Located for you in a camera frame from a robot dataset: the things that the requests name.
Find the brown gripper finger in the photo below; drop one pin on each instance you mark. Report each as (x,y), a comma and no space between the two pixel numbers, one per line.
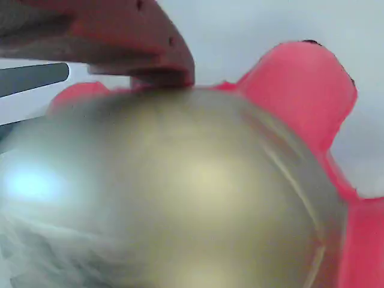
(120,33)

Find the red turtle toy gold shell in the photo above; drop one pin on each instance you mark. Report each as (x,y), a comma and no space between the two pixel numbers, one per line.
(195,180)

